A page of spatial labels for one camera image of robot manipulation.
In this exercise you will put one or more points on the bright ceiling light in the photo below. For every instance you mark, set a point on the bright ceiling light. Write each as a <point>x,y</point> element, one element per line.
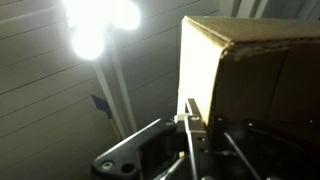
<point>90,30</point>

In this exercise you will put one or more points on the brown cardboard box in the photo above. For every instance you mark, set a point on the brown cardboard box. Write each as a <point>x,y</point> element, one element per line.
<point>260,66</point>

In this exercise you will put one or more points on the white ceiling rail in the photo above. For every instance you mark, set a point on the white ceiling rail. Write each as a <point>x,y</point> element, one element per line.
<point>115,96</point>

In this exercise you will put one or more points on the blue tape piece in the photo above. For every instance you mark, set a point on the blue tape piece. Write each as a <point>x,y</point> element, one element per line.
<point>101,106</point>

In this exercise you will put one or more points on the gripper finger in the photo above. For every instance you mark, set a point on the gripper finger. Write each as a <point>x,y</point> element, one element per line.
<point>195,133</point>

